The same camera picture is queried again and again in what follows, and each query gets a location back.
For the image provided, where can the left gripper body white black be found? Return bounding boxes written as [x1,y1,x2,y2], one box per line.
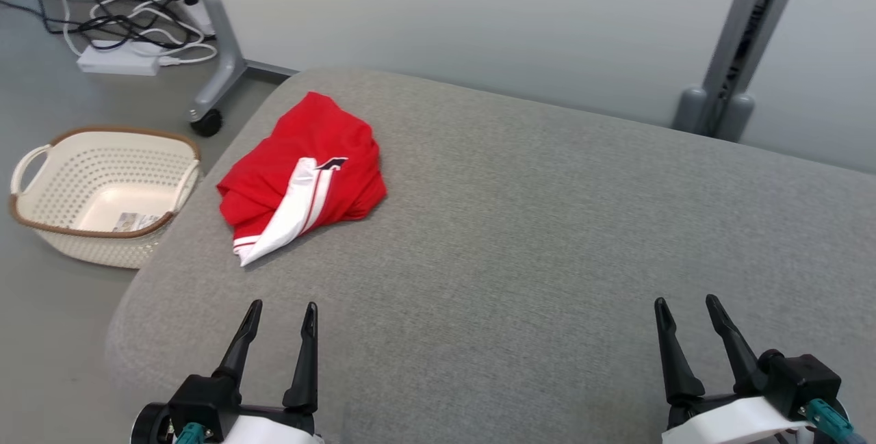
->
[130,402,325,444]

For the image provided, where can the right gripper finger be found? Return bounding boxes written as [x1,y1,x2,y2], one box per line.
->
[654,298,706,404]
[705,294,767,394]

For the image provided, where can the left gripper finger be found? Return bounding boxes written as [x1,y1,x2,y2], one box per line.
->
[215,300,263,391]
[282,302,320,412]

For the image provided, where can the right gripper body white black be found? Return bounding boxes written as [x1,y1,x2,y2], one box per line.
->
[660,394,823,444]

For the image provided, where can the red basketball jersey white sleeves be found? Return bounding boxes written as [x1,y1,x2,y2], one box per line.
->
[216,91,389,268]

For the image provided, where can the paper label in basket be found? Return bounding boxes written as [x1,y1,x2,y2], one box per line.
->
[112,211,163,233]

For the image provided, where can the cream perforated laundry basket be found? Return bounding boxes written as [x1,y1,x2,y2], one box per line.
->
[8,126,203,271]

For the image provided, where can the grey cart leg with caster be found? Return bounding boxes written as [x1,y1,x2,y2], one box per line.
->
[181,0,299,139]

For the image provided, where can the white power strip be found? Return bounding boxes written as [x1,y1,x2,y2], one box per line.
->
[76,40,166,77]

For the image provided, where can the white floor cable bundle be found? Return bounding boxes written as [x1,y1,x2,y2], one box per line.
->
[58,0,219,66]

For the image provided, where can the grey metal partition post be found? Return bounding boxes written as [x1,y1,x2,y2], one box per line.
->
[671,0,812,143]

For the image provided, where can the black floor cable bundle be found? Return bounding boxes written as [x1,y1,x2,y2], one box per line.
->
[0,0,201,49]

